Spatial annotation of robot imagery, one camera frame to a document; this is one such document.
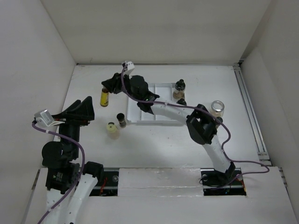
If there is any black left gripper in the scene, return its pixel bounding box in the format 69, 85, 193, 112
52, 95, 94, 157

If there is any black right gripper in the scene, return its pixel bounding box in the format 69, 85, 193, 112
102, 70, 141, 102

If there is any yellow label sauce bottle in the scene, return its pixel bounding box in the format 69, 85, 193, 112
100, 87, 109, 107

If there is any black-lid dark spice bottle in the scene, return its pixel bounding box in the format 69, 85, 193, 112
116, 113, 127, 128

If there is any black-capped grinder brown spice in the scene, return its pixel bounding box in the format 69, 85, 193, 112
172, 79, 186, 100

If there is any black-capped grinder pale spice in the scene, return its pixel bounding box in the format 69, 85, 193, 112
177, 98, 187, 106

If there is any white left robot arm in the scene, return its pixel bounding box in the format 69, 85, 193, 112
33, 96, 104, 224

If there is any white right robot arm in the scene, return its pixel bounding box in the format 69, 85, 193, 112
102, 73, 235, 186

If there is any yellow-lid beige spice bottle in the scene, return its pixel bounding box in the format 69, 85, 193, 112
106, 122, 120, 140

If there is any white divided organizer tray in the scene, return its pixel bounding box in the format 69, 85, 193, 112
127, 83, 192, 126

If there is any silver-lid glass jar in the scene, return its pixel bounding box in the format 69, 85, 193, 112
211, 100, 225, 117

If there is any white foam front board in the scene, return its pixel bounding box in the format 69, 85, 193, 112
23, 166, 292, 224

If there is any black-lid brown spice bottle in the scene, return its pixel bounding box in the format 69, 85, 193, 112
215, 117, 223, 129

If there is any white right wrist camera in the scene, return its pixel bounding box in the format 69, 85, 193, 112
122, 61, 135, 75

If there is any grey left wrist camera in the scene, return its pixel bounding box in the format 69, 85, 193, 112
34, 109, 54, 128

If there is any aluminium rail right side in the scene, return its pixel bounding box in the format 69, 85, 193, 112
233, 63, 272, 166

